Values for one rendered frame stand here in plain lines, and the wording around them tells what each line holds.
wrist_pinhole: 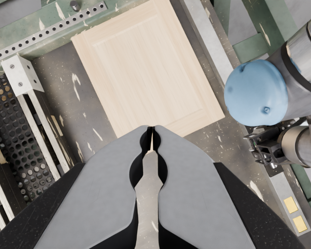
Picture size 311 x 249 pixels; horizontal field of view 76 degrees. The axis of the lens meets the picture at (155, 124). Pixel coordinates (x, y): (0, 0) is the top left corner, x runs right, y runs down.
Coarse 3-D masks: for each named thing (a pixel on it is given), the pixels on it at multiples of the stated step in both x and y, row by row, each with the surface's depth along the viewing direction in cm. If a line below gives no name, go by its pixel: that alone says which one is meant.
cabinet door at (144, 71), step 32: (160, 0) 71; (96, 32) 71; (128, 32) 71; (160, 32) 71; (96, 64) 71; (128, 64) 71; (160, 64) 71; (192, 64) 70; (128, 96) 71; (160, 96) 70; (192, 96) 70; (128, 128) 70; (192, 128) 70
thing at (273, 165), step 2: (282, 162) 63; (284, 162) 62; (286, 162) 62; (288, 162) 61; (290, 162) 61; (292, 162) 60; (270, 164) 66; (272, 164) 65; (274, 164) 65; (276, 164) 64; (278, 164) 64; (280, 164) 63; (282, 164) 63; (284, 164) 62; (286, 164) 62; (288, 164) 61; (270, 166) 66; (272, 166) 65; (274, 166) 65; (276, 166) 65; (302, 166) 57; (304, 166) 56; (306, 166) 56
